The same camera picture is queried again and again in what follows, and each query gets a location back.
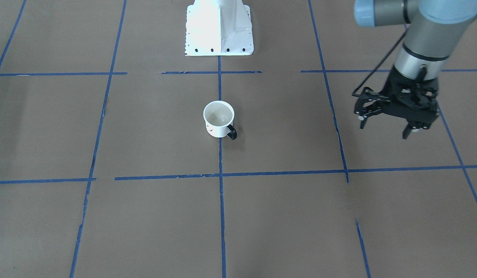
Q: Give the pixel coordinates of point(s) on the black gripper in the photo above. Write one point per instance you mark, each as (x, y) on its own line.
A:
(365, 109)

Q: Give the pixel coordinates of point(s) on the white smiley mug black handle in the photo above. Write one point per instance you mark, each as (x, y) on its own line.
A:
(219, 117)

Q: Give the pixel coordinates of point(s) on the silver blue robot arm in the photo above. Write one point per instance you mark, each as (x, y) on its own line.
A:
(435, 28)

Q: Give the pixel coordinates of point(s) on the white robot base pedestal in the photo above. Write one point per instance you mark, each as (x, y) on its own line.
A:
(218, 28)

